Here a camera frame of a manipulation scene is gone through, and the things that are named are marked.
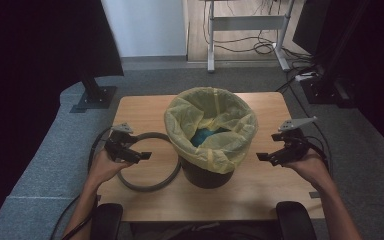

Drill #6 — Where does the black chair armrest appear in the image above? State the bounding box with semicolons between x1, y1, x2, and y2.
275;200;318;240
90;203;124;240

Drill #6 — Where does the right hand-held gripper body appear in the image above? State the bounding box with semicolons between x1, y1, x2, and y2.
271;116;318;165

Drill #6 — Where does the tangle of black cables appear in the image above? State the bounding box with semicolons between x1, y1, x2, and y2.
202;0;314;62

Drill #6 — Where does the left hand-held gripper cable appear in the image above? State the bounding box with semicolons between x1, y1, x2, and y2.
61;125;115;240

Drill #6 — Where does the right hand-held gripper cable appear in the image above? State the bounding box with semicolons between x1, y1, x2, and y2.
303;134;332;174

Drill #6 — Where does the person's right hand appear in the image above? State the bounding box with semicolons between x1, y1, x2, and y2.
283;148;331;188

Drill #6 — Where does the yellow plastic trash bag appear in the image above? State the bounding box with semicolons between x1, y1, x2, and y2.
163;86;259;175

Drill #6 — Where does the hand-held gripper cable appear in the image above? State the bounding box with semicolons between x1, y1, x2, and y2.
303;134;332;174
61;125;115;240

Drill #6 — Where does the white partition panel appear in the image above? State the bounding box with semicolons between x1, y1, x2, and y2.
100;0;190;58

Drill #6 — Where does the person's left hand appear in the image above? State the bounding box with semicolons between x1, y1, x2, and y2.
88;148;134;186

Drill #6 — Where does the black trash bin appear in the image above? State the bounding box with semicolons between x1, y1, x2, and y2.
178;155;236;190

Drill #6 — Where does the blue crumpled thing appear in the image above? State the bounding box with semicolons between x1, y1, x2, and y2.
189;127;230;148

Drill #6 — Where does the black monitor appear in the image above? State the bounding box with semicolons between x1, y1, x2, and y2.
292;0;331;56

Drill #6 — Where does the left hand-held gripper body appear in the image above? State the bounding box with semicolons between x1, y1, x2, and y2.
104;122;138;164

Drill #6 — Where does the black metal stand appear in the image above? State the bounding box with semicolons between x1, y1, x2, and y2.
300;0;359;108
69;71;119;114

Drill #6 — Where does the grey bin ring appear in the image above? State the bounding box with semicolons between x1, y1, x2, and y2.
116;131;182;193

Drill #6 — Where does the person's lap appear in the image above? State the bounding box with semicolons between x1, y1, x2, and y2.
129;221;278;240

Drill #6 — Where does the long black floor cable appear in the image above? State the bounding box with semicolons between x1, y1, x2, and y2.
275;83;334;161

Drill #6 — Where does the white desk frame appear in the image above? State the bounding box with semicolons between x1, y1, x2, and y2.
199;0;292;74

